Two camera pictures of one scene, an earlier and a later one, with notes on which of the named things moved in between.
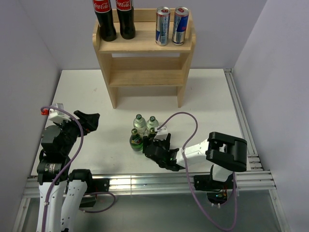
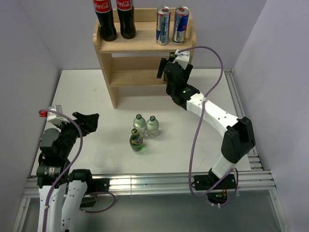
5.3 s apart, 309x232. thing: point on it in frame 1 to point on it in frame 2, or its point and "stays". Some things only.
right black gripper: [167, 142] to [188, 71]
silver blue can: [162, 18] stays
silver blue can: [181, 18] stays
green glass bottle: [152, 134] to [172, 56]
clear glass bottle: [152, 123] stays
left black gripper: [89, 121] stays
